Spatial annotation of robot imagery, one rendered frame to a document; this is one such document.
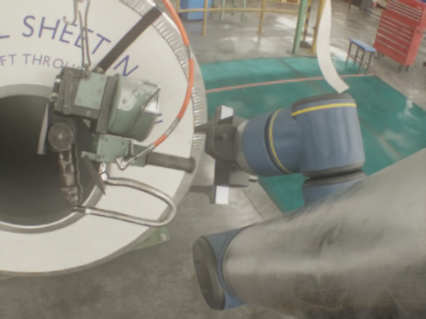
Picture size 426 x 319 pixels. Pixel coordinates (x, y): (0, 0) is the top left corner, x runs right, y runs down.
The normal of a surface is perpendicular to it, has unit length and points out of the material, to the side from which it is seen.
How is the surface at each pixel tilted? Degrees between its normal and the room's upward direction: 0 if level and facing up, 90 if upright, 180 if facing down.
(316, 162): 72
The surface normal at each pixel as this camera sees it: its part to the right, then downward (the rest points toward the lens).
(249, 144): -0.80, 0.08
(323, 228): -0.90, -0.43
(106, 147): 0.56, 0.06
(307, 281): -0.96, 0.09
